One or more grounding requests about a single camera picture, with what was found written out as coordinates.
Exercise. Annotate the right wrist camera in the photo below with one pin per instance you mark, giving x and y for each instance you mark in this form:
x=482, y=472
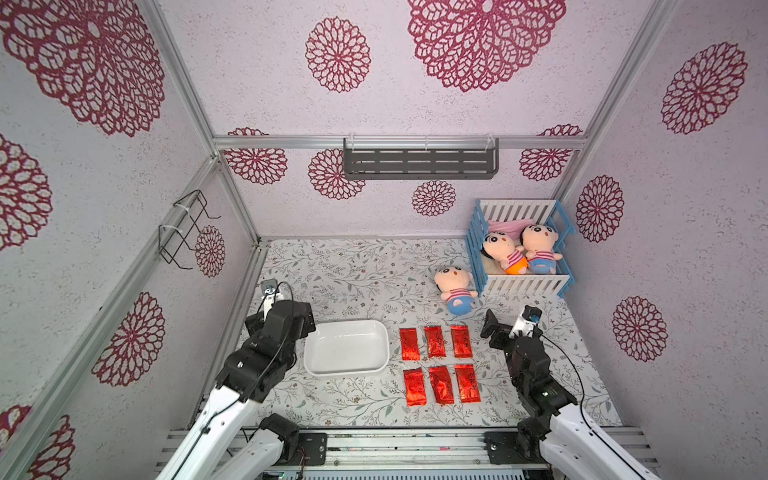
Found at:
x=527, y=322

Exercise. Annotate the red tea bag five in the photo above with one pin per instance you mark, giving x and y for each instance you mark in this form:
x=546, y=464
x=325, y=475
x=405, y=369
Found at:
x=415, y=388

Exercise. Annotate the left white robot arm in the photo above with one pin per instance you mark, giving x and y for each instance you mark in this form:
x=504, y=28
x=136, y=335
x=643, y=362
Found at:
x=247, y=377

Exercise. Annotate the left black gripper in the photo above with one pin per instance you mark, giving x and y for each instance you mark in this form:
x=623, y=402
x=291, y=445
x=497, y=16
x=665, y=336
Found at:
x=255, y=325

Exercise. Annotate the pink blanket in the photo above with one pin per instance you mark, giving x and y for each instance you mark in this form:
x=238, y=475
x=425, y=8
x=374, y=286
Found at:
x=511, y=228

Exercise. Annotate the black wire wall rack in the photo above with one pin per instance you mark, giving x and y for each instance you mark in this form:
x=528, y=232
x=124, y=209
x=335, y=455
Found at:
x=173, y=237

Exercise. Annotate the metal base rail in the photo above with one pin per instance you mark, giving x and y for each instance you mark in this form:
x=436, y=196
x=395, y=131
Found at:
x=450, y=450

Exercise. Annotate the red tea bag four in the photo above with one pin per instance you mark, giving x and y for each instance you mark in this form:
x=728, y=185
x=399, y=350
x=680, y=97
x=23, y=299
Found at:
x=441, y=383

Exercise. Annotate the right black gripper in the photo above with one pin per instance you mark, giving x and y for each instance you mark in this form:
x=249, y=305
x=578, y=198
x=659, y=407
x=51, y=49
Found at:
x=501, y=332

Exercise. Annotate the white plastic storage box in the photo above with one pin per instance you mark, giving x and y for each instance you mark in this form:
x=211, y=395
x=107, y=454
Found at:
x=347, y=348

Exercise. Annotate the blue white toy crib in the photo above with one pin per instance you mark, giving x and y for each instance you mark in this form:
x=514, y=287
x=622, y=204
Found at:
x=488, y=277

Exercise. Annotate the red tea bag one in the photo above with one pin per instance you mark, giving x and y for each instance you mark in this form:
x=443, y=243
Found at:
x=410, y=350

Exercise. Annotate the plush doll on table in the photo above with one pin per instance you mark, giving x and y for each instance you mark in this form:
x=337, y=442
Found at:
x=454, y=284

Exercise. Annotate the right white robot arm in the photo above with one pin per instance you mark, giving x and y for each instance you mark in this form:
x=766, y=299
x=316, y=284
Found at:
x=557, y=430

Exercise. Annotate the grey wall shelf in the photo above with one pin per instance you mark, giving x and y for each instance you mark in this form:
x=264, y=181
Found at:
x=424, y=163

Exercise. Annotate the red tea bag two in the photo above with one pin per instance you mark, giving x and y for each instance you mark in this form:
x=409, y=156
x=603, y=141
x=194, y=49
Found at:
x=435, y=342

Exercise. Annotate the plush doll orange pants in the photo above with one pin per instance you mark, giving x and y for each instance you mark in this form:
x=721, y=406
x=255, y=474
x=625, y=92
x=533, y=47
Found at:
x=499, y=247

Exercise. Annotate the red tea bag six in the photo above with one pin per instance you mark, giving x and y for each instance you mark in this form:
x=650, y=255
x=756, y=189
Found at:
x=468, y=386

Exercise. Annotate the plush doll blue pants crib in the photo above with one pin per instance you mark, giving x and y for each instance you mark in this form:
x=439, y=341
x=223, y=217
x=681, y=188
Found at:
x=538, y=243

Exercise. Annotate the red tea bag three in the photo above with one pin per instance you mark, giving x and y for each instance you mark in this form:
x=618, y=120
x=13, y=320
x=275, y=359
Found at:
x=461, y=341

